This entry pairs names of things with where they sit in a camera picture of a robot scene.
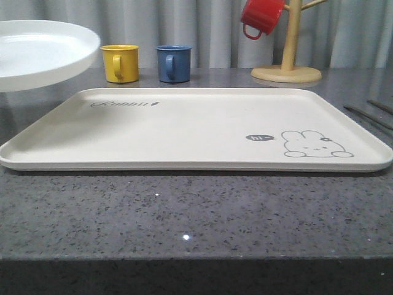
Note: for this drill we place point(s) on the white round plate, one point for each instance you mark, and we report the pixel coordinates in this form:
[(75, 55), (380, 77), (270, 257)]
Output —
[(38, 53)]

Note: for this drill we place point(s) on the cream rabbit print tray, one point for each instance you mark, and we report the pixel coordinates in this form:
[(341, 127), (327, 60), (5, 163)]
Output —
[(265, 129)]

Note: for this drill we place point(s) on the blue enamel mug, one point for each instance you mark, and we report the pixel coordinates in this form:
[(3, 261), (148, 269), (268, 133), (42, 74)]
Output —
[(173, 63)]

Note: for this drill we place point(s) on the yellow enamel mug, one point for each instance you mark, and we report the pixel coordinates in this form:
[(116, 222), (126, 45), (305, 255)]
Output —
[(121, 63)]

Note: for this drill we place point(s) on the wooden mug tree stand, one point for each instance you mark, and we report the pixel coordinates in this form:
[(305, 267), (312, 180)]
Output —
[(287, 71)]

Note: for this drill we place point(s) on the red enamel mug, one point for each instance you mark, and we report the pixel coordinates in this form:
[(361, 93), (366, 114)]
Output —
[(262, 15)]

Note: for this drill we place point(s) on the grey curtain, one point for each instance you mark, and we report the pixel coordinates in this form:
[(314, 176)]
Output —
[(334, 34)]

